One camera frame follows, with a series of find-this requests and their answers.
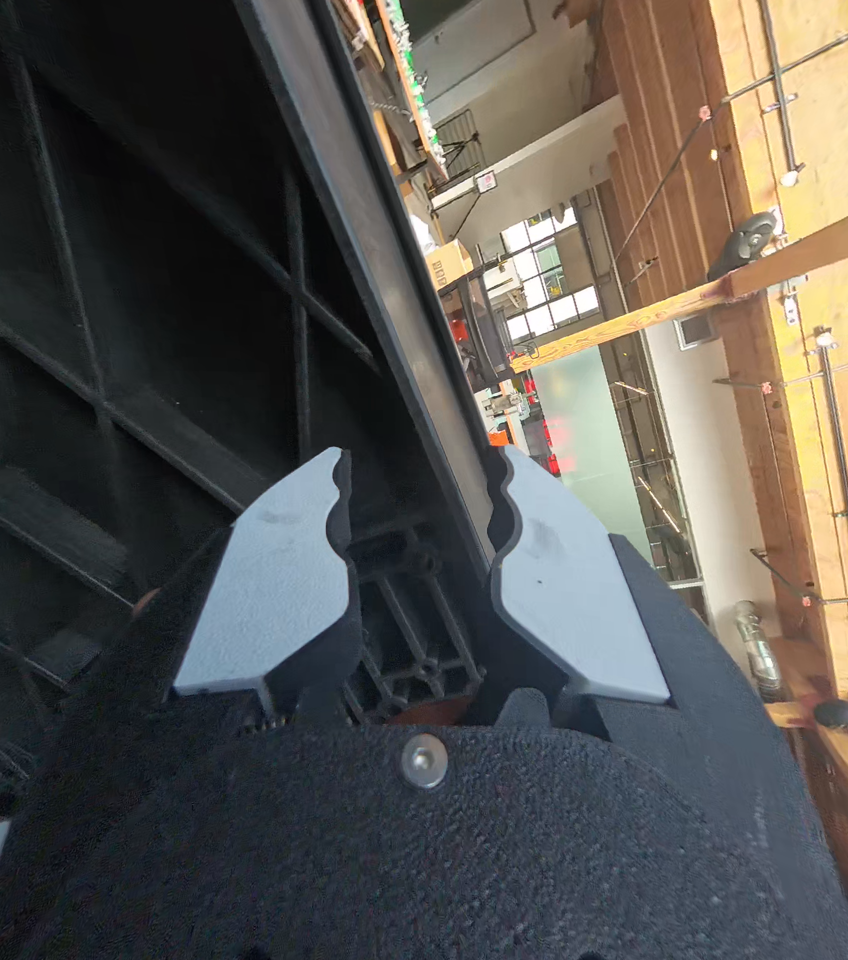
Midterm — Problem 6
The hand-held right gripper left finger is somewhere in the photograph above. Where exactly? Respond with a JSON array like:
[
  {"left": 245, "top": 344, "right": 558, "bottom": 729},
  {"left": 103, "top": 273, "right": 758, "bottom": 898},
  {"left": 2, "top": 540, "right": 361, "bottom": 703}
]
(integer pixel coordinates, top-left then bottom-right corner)
[{"left": 171, "top": 446, "right": 365, "bottom": 727}]

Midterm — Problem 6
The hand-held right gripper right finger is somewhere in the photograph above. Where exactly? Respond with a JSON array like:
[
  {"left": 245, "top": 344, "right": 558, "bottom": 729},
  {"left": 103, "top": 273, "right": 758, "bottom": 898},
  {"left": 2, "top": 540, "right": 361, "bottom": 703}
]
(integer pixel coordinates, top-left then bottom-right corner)
[{"left": 480, "top": 444, "right": 673, "bottom": 725}]

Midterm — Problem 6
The black ribbed plastic tray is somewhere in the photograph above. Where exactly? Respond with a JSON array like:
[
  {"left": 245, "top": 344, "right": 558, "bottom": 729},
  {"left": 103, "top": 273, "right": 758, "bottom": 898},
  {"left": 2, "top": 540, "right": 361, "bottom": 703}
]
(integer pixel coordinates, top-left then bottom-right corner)
[{"left": 0, "top": 0, "right": 515, "bottom": 826}]

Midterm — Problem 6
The frosted glass partition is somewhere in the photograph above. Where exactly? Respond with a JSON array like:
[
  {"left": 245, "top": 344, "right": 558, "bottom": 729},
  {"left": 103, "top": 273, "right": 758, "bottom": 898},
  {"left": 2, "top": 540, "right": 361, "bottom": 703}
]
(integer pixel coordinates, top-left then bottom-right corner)
[{"left": 529, "top": 345, "right": 688, "bottom": 582}]

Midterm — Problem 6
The paned window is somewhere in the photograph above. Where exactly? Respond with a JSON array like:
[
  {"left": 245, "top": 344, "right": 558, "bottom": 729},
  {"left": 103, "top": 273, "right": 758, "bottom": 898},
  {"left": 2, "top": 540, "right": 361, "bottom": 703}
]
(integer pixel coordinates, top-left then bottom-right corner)
[{"left": 499, "top": 210, "right": 605, "bottom": 342}]

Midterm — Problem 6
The cardboard box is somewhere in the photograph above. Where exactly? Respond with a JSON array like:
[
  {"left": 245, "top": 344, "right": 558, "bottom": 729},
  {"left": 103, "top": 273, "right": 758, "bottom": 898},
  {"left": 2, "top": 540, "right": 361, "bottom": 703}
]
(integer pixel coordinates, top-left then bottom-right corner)
[{"left": 424, "top": 238, "right": 474, "bottom": 290}]

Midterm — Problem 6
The black round ceiling device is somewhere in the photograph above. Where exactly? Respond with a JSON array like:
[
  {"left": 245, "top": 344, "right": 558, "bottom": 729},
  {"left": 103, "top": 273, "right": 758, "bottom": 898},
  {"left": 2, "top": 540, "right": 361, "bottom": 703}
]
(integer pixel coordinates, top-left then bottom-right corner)
[{"left": 707, "top": 210, "right": 781, "bottom": 282}]

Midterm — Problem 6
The wooden beam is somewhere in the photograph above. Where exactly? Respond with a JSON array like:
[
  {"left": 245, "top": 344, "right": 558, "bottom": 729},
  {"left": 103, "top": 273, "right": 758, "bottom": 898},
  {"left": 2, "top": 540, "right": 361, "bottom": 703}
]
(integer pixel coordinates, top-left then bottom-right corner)
[{"left": 508, "top": 196, "right": 848, "bottom": 376}]

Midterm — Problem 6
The wooden shelf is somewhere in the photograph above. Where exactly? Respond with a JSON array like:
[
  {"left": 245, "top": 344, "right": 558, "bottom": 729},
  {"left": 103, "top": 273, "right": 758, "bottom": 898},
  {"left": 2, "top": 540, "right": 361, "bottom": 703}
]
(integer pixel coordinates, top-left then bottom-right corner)
[{"left": 334, "top": 0, "right": 455, "bottom": 181}]

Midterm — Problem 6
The silver flexible duct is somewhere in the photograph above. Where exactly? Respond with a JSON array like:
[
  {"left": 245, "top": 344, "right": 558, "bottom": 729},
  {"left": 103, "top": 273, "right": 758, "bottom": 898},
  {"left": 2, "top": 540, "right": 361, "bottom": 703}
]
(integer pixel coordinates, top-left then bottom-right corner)
[{"left": 731, "top": 600, "right": 785, "bottom": 702}]

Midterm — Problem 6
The white wall vent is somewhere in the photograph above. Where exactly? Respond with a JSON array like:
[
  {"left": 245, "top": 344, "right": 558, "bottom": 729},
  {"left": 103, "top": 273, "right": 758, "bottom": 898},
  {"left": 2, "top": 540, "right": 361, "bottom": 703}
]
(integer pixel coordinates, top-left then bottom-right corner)
[{"left": 673, "top": 313, "right": 718, "bottom": 352}]

